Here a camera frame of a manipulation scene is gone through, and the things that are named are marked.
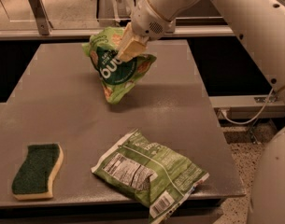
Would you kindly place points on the left metal rail bracket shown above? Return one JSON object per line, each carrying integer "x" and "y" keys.
{"x": 41, "y": 17}

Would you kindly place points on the grey metal rail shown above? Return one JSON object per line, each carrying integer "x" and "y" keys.
{"x": 181, "y": 31}

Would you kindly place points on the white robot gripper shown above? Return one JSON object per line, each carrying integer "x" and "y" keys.
{"x": 146, "y": 20}

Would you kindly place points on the green snack bag label up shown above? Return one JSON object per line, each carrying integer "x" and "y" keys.
{"x": 150, "y": 173}

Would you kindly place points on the green rice chip bag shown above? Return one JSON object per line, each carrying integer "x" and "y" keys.
{"x": 117, "y": 78}

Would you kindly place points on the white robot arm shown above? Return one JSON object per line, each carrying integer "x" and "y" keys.
{"x": 260, "y": 27}

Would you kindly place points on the green and yellow sponge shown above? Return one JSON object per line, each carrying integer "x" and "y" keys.
{"x": 34, "y": 180}

